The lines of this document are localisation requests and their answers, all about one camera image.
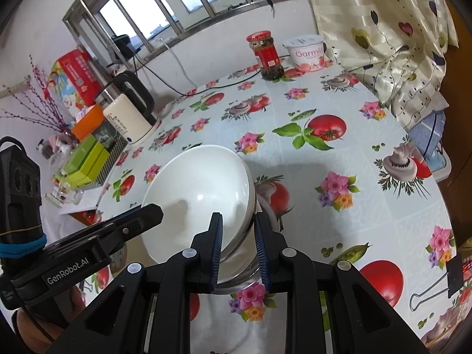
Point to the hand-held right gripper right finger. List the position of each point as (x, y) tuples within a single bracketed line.
[(262, 258)]

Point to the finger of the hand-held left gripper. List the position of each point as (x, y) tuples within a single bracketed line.
[(123, 213), (143, 219)]

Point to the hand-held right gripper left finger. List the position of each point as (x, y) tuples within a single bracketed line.
[(217, 258)]

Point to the large plain white bowl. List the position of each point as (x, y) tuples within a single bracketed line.
[(199, 191)]

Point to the person's left hand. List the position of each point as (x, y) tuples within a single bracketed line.
[(27, 333)]

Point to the white paper sheet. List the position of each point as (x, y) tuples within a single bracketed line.
[(88, 201)]

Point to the clear glass bottle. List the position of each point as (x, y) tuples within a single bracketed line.
[(62, 195)]

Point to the glass bottle with black cap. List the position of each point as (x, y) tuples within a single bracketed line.
[(44, 149)]

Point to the green box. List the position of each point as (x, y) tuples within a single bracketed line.
[(92, 167), (79, 155)]

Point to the striped storage box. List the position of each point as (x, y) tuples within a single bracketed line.
[(116, 152)]

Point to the clear plastic box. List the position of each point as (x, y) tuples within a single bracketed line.
[(105, 134)]

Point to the purple flower branches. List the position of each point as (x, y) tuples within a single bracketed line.
[(55, 118)]

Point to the cream and black electric kettle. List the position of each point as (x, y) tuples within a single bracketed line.
[(127, 121)]

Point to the orange box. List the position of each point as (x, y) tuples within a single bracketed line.
[(88, 121)]

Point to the red printed gift box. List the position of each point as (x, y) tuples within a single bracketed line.
[(77, 77)]

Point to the black power adapter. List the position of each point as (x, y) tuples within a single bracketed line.
[(123, 46)]

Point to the steel window grille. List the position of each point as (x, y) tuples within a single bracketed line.
[(184, 29)]

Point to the black binder clip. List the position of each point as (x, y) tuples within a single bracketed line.
[(455, 276)]

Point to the glass jar with red lid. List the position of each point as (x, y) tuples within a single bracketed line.
[(267, 57)]

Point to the blue and white cloth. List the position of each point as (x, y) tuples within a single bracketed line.
[(427, 136)]

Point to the white yogurt tub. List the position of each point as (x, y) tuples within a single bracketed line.
[(306, 55)]

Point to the brown wooden cabinet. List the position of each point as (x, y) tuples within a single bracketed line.
[(459, 118)]

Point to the cream patterned curtain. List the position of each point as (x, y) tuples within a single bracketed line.
[(387, 44)]

